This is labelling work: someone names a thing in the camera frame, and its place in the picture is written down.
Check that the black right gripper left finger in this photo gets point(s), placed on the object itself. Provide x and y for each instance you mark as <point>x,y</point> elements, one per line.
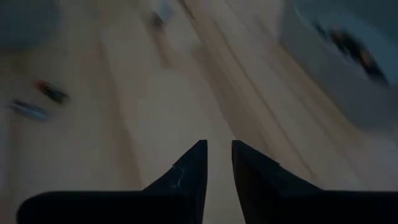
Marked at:
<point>140,208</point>

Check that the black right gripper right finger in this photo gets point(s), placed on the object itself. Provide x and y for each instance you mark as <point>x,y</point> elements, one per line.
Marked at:
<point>295,208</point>

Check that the red black AA battery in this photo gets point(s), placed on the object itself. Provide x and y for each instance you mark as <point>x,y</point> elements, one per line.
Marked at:
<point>53,91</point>

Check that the silver AA battery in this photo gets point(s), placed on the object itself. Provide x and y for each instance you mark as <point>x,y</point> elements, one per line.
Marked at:
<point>29,110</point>

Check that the grey plastic bin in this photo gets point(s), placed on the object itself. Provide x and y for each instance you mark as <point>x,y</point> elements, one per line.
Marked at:
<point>326,81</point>
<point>25,21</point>

